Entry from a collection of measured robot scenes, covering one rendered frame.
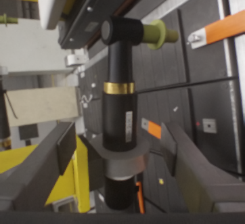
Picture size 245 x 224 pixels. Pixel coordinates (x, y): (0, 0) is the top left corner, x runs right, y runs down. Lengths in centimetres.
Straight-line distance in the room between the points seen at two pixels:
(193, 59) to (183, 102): 8
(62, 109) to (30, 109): 71
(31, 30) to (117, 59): 458
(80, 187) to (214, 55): 26
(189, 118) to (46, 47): 444
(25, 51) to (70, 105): 159
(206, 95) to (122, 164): 18
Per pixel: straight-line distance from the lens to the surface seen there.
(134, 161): 22
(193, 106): 33
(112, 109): 21
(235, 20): 29
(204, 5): 33
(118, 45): 21
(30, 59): 453
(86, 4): 48
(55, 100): 451
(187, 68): 34
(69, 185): 22
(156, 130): 39
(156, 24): 26
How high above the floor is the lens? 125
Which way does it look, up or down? 29 degrees down
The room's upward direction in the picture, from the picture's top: 98 degrees counter-clockwise
